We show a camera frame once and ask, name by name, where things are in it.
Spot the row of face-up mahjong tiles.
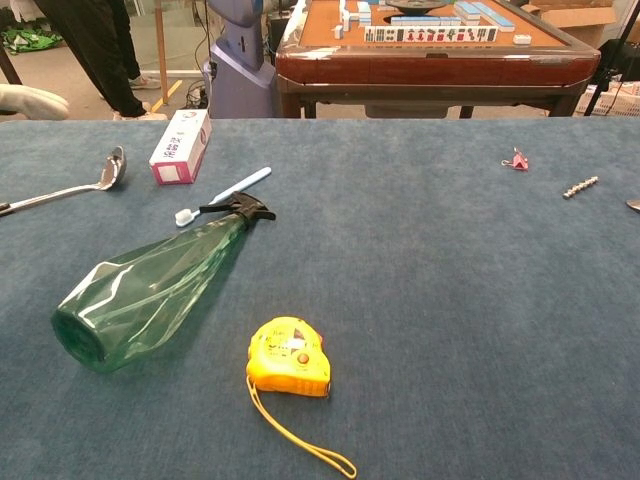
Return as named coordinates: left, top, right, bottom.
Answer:
left=363, top=25, right=500, bottom=44

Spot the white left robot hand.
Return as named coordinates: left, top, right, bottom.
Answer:
left=0, top=83, right=70, bottom=121

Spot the metal drill bit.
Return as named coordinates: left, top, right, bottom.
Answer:
left=562, top=175, right=600, bottom=201

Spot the cardboard box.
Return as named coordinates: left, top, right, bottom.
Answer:
left=519, top=0, right=617, bottom=49

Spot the green bag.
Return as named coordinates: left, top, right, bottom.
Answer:
left=0, top=27, right=64, bottom=55

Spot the white plastic crate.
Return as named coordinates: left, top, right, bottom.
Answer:
left=574, top=82, right=640, bottom=117

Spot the green transparent spray bottle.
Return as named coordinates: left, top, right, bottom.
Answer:
left=51, top=191, right=277, bottom=374

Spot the person in black trousers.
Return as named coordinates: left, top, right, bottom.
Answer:
left=33, top=0, right=169, bottom=122

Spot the black tripod stand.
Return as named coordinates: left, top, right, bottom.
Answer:
left=583, top=0, right=640, bottom=117

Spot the white pink toothpaste box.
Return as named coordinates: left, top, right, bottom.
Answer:
left=148, top=108, right=213, bottom=186

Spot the brown mahjong table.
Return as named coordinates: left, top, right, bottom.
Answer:
left=274, top=0, right=602, bottom=120

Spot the wooden post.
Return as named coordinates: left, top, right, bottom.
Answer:
left=153, top=0, right=169, bottom=105

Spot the light blue toothbrush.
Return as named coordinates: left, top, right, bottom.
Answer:
left=174, top=166, right=273, bottom=228

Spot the pink binder clip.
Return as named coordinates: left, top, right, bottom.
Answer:
left=501, top=146, right=530, bottom=173

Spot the yellow tape measure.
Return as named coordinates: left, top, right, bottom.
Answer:
left=245, top=315, right=358, bottom=480

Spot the steel ladle black handle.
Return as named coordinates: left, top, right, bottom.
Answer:
left=0, top=145, right=128, bottom=217

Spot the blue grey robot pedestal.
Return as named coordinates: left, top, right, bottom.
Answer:
left=202, top=0, right=281, bottom=120

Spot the blue table cloth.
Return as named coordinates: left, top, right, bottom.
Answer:
left=0, top=118, right=640, bottom=480

